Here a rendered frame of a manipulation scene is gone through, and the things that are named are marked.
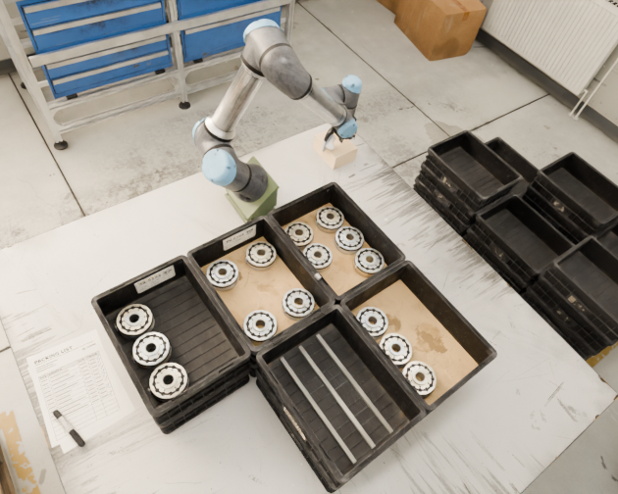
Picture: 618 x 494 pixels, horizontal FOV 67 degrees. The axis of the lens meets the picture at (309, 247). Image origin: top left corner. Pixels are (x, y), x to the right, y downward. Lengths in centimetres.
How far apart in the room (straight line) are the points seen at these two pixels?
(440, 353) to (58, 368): 119
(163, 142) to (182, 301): 183
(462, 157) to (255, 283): 152
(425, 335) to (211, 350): 67
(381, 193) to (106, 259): 112
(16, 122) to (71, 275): 191
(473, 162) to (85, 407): 211
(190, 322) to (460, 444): 91
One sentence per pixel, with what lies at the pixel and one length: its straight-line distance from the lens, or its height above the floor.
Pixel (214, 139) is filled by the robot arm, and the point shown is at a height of 101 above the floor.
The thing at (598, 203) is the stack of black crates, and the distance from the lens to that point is 285.
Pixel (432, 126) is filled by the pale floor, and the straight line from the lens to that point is 360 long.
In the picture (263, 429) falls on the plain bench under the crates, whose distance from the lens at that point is 150.
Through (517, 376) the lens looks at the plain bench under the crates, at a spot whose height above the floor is 70.
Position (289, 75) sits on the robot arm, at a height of 133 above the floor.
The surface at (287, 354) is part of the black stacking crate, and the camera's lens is 144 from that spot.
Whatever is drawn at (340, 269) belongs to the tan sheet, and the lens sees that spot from 160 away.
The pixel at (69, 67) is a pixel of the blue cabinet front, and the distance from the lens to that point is 305.
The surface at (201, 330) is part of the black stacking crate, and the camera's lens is 147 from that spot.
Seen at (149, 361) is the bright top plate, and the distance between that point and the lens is 143.
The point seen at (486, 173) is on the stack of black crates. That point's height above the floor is 49.
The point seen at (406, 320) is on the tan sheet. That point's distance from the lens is 156.
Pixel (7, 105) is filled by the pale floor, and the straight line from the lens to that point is 372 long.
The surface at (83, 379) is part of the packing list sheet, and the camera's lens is 163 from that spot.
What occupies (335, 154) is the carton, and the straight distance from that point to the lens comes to 203.
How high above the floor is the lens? 216
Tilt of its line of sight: 55 degrees down
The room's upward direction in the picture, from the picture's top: 11 degrees clockwise
